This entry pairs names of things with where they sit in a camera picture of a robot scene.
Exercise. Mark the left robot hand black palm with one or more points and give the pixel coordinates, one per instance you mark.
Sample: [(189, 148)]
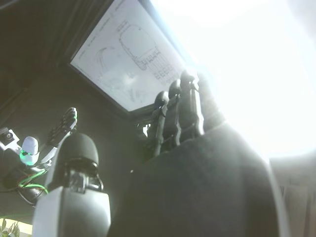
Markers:
[(197, 187)]

